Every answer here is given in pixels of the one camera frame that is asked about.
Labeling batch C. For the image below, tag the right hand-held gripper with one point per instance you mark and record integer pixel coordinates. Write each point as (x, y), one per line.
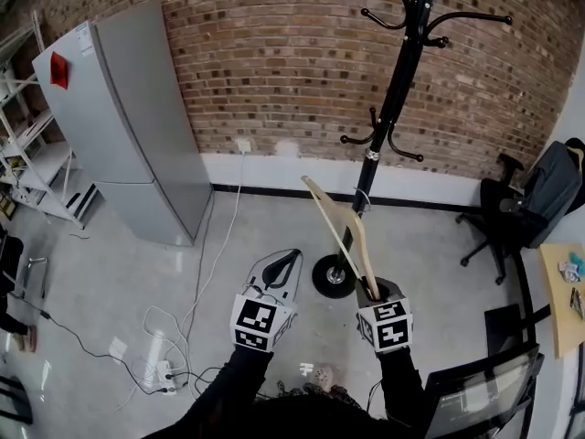
(386, 325)

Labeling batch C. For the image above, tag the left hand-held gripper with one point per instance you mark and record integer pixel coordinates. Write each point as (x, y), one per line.
(256, 320)

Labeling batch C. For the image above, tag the light wooden clothes hanger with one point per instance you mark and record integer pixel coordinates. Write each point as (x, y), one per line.
(355, 222)

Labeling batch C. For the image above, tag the black metal coat rack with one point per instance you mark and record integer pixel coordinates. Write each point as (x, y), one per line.
(404, 71)

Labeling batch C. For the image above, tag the person's right forearm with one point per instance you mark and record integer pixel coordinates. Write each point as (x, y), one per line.
(402, 382)

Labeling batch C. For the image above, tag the person's left forearm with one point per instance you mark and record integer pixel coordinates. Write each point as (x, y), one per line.
(237, 382)

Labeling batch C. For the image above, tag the white metal shelf rack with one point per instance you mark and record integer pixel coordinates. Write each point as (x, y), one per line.
(45, 163)

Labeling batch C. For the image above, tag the person's white shoe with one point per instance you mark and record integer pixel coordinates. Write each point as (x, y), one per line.
(325, 377)

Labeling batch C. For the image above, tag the person's patterned clothing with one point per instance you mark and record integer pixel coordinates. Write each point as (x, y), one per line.
(320, 393)

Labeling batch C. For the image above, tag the black computer monitor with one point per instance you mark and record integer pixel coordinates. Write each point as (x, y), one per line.
(480, 396)

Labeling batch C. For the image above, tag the black flat panel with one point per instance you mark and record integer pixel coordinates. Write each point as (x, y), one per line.
(503, 329)

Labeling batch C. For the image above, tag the white power strip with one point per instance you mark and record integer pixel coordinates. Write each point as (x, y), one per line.
(166, 375)

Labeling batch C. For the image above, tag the black office chair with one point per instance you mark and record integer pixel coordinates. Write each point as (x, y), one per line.
(498, 199)

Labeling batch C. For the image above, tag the wooden table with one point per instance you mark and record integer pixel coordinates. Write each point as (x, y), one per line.
(560, 309)

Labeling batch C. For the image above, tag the small packets pile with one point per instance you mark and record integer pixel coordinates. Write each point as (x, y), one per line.
(572, 267)

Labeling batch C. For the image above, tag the dark grey jacket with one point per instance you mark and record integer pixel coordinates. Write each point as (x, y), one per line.
(550, 185)

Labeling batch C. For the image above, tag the grey refrigerator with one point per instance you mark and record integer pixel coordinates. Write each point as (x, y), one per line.
(123, 121)

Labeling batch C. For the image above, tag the red sticker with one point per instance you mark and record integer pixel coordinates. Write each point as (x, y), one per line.
(59, 70)

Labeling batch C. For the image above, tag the white wall socket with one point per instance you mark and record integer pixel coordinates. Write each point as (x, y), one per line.
(244, 146)

